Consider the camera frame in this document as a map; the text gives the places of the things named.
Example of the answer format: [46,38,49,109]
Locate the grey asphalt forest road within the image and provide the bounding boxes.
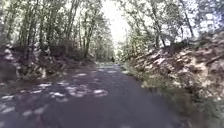
[0,61,188,128]

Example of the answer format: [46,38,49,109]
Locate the wood of trees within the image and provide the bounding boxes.
[0,0,116,63]
[116,0,224,63]

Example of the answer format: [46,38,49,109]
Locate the grass verge strip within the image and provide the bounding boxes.
[121,64,224,128]

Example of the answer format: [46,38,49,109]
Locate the leaf-covered earth bank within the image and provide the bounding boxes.
[128,31,224,111]
[0,44,98,98]

